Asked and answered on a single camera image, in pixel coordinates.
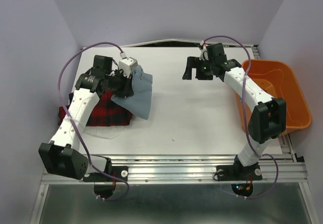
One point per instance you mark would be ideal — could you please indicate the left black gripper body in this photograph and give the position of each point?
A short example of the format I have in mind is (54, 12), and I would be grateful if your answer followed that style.
(119, 85)

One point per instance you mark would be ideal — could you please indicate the aluminium frame rail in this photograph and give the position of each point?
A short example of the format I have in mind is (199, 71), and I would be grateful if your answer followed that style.
(199, 169)

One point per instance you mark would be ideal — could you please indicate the light blue skirt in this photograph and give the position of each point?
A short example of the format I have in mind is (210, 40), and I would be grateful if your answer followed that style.
(140, 103)

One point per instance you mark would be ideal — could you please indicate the red black plaid skirt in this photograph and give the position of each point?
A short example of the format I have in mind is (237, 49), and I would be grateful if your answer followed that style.
(107, 113)

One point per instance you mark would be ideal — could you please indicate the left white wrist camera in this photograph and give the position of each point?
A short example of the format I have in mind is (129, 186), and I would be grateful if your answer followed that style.
(127, 65)

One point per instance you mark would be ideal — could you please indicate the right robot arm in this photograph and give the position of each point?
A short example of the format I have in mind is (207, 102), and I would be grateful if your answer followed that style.
(264, 115)

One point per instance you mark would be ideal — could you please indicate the white skirt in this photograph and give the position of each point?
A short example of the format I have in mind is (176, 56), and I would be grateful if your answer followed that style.
(105, 132)

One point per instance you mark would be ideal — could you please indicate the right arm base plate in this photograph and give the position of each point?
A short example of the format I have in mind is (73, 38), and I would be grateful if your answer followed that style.
(226, 173)

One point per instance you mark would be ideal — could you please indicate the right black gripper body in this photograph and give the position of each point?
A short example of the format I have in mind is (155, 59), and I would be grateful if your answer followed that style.
(204, 69)

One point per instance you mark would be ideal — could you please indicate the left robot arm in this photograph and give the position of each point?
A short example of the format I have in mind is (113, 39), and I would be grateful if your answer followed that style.
(61, 155)

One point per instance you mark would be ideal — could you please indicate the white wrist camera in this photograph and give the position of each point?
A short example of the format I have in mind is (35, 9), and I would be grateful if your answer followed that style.
(127, 65)
(203, 53)

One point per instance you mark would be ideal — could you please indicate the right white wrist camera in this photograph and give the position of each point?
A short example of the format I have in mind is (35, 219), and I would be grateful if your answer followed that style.
(203, 53)

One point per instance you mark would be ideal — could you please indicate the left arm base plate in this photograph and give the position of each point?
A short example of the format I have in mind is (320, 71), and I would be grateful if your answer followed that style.
(120, 172)

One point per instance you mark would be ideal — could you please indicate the orange plastic basket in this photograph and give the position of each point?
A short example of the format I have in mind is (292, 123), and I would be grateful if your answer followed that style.
(278, 79)

